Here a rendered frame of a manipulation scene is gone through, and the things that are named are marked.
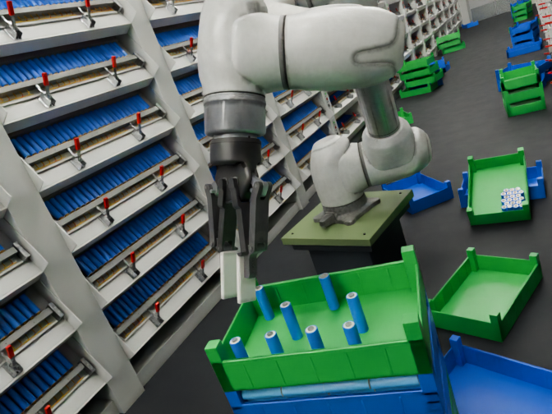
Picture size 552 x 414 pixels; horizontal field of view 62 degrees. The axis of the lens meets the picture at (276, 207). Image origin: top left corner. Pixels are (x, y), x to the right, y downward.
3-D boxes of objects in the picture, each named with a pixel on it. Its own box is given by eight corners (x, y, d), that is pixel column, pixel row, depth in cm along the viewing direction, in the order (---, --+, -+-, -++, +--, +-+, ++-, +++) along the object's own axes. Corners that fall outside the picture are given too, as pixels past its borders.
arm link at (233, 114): (240, 107, 73) (241, 144, 73) (190, 99, 67) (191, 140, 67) (278, 98, 66) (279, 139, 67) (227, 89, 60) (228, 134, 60)
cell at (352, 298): (356, 334, 69) (344, 298, 67) (357, 326, 71) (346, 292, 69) (368, 333, 68) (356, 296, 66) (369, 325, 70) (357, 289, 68)
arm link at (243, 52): (187, 92, 62) (283, 87, 60) (185, -25, 62) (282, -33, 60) (210, 107, 73) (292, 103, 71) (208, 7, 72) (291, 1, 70)
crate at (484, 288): (503, 342, 113) (497, 316, 110) (428, 325, 128) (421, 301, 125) (543, 277, 130) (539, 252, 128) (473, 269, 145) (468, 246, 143)
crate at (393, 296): (223, 393, 68) (203, 349, 65) (259, 311, 86) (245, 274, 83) (433, 374, 57) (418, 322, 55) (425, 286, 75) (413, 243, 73)
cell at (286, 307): (291, 341, 73) (278, 307, 71) (293, 333, 75) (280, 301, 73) (301, 339, 72) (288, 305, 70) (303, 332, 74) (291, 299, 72)
